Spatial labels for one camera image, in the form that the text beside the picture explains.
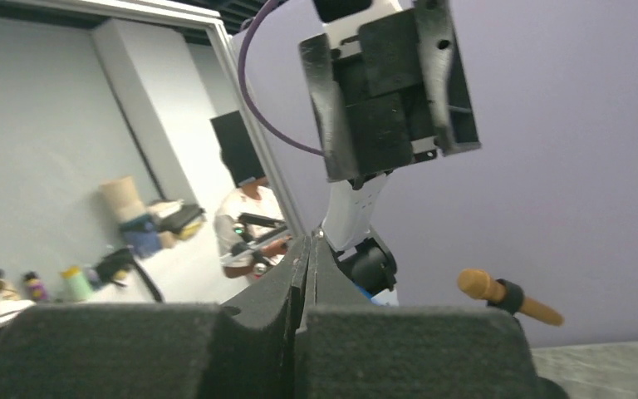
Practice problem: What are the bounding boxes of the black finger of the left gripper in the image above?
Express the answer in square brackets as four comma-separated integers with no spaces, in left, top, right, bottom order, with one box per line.
[413,1,481,155]
[299,34,359,182]

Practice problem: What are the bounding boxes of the cluttered background shelf items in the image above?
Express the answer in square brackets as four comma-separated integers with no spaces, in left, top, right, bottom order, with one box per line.
[0,202,205,329]

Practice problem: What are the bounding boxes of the white window frame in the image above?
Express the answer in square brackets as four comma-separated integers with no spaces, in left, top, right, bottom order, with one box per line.
[6,0,302,237]

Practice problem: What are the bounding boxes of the person in white shirt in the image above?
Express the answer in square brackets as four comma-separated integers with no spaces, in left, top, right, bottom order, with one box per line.
[211,111,291,283]

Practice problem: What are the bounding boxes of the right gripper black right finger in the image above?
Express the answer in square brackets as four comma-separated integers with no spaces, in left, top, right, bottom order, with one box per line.
[294,235,567,398]

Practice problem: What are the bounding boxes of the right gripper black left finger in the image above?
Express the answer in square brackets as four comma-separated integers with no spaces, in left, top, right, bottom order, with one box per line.
[0,236,311,398]

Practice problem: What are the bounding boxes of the round gold black disc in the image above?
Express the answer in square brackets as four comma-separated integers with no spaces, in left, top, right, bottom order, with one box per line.
[457,268,564,327]

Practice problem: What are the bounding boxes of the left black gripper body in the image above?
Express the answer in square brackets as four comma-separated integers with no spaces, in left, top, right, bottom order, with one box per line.
[330,1,440,181]

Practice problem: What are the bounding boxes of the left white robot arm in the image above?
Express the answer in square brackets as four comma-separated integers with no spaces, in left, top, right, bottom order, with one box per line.
[299,1,481,296]

